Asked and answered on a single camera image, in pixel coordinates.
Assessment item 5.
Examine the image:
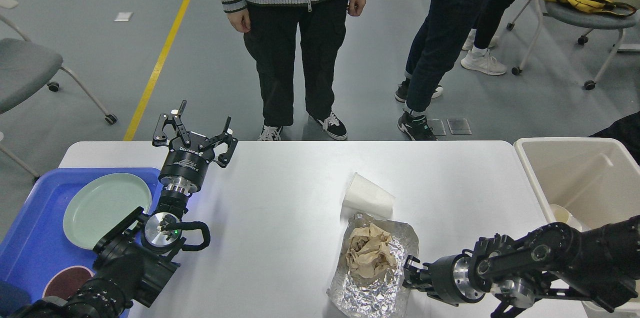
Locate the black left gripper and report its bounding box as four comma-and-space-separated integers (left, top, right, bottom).
152, 100, 238, 193

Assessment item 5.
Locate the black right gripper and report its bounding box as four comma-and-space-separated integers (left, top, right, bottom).
402, 254, 485, 306

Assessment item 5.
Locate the aluminium foil sheet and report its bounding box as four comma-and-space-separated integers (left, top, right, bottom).
327, 212, 419, 317

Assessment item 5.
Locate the green plate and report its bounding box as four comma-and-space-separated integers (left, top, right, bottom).
62, 173, 153, 250

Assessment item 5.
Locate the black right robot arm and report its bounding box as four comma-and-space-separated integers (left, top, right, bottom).
402, 216, 640, 317

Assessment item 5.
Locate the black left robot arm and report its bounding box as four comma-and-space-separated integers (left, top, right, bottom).
1, 101, 238, 317

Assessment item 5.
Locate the crumpled brown paper on foil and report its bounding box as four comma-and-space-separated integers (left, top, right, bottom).
345, 223, 398, 279

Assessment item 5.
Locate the person in black trousers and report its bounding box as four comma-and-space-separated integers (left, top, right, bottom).
220, 0, 367, 141

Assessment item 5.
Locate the blue plastic tray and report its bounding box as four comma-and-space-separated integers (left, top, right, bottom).
0, 168, 162, 300

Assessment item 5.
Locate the grey chair left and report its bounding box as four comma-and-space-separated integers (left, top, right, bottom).
0, 14, 118, 178

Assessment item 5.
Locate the beige plastic bin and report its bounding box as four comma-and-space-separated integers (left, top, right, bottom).
514, 137, 640, 232

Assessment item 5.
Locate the person in dark jeans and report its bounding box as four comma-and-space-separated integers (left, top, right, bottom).
395, 0, 485, 141

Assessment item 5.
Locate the person with white sneakers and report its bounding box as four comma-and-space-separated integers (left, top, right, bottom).
461, 0, 515, 76

